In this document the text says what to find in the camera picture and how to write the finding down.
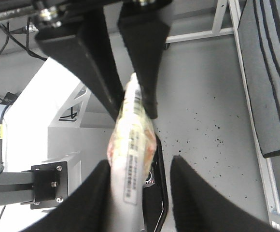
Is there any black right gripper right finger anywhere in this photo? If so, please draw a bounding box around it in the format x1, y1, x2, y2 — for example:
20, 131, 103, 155
170, 156, 276, 232

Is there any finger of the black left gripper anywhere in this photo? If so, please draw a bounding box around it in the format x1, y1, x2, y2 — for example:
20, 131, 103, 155
117, 4, 171, 119
35, 7, 124, 120

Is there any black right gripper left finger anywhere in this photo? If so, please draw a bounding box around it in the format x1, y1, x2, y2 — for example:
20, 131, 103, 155
22, 159, 110, 232

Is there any whiteboard marker with label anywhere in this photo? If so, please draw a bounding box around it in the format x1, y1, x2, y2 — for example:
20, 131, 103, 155
105, 73, 156, 232

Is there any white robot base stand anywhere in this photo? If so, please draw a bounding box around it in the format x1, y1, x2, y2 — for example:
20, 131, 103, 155
3, 58, 114, 194

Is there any grey striped fabric organizer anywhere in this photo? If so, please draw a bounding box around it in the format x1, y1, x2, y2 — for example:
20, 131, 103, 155
238, 0, 280, 158

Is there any black aluminium camera mount arm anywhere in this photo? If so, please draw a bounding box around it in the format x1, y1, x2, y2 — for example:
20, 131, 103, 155
0, 161, 69, 210

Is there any white metal table frame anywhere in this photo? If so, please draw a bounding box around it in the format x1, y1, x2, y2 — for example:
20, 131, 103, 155
155, 0, 272, 232

